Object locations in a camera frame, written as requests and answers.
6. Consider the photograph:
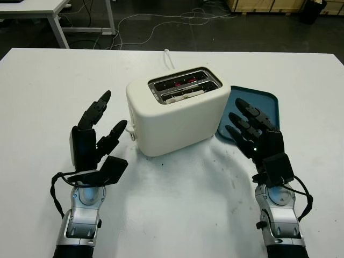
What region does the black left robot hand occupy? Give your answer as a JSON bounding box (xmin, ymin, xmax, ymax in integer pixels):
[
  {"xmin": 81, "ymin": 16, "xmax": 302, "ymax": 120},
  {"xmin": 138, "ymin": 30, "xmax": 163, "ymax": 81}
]
[{"xmin": 69, "ymin": 90, "xmax": 128, "ymax": 172}]

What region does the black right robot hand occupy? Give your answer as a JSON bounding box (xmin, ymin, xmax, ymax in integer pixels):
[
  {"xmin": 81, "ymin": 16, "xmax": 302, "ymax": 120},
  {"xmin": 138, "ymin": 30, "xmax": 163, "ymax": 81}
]
[{"xmin": 225, "ymin": 98, "xmax": 285, "ymax": 178}]

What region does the blue plastic tray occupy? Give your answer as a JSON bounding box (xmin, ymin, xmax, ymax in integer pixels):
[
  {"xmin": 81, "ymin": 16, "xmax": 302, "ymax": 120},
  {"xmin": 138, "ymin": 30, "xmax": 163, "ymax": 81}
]
[{"xmin": 217, "ymin": 85, "xmax": 279, "ymax": 142}]

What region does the cream white two-slot toaster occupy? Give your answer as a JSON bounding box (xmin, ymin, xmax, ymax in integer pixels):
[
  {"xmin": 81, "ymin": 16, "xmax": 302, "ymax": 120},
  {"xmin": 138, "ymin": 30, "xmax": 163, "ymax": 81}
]
[{"xmin": 125, "ymin": 66, "xmax": 232, "ymax": 157}]

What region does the slice of white bread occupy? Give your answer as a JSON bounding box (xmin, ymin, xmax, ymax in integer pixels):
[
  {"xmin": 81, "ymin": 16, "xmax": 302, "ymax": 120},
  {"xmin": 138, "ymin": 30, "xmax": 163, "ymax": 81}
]
[{"xmin": 164, "ymin": 90, "xmax": 205, "ymax": 104}]

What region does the white office desk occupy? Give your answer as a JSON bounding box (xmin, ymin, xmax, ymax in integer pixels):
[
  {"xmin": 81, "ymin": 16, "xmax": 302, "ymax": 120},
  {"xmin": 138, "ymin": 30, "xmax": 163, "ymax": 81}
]
[{"xmin": 0, "ymin": 0, "xmax": 117, "ymax": 49}]

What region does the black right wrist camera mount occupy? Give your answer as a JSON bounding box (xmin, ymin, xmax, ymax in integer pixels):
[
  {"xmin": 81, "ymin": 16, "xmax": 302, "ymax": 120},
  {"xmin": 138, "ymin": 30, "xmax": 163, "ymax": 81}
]
[{"xmin": 252, "ymin": 153, "xmax": 294, "ymax": 188}]

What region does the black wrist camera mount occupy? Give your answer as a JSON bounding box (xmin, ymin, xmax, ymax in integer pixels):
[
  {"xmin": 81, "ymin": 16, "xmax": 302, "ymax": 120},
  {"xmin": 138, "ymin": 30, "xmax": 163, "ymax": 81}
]
[
  {"xmin": 67, "ymin": 155, "xmax": 128, "ymax": 188},
  {"xmin": 252, "ymin": 153, "xmax": 294, "ymax": 188}
]

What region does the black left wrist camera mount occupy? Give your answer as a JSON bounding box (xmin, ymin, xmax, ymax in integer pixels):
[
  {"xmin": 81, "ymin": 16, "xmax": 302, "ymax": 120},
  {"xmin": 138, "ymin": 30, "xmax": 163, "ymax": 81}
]
[{"xmin": 67, "ymin": 155, "xmax": 128, "ymax": 188}]

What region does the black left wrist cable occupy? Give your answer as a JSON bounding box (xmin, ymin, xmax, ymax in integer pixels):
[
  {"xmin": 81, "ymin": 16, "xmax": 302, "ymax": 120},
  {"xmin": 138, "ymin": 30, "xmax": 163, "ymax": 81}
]
[{"xmin": 49, "ymin": 171, "xmax": 78, "ymax": 218}]

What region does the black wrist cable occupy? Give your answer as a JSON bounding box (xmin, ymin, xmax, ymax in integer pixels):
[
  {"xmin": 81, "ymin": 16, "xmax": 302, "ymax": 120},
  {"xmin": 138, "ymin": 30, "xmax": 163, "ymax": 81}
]
[
  {"xmin": 49, "ymin": 171, "xmax": 78, "ymax": 218},
  {"xmin": 279, "ymin": 176, "xmax": 314, "ymax": 223}
]

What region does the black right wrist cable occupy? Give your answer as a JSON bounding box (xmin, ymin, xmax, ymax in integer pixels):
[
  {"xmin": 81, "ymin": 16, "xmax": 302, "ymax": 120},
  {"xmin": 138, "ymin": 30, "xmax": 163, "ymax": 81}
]
[{"xmin": 279, "ymin": 176, "xmax": 314, "ymax": 223}]

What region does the white toaster power cord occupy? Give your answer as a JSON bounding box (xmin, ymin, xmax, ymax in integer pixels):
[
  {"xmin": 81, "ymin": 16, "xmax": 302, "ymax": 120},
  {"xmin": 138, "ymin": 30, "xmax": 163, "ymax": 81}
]
[{"xmin": 162, "ymin": 48, "xmax": 175, "ymax": 69}]

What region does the white cable on floor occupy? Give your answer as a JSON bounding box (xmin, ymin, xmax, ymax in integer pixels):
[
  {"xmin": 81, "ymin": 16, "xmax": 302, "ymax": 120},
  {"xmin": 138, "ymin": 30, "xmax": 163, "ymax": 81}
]
[{"xmin": 107, "ymin": 7, "xmax": 237, "ymax": 51}]

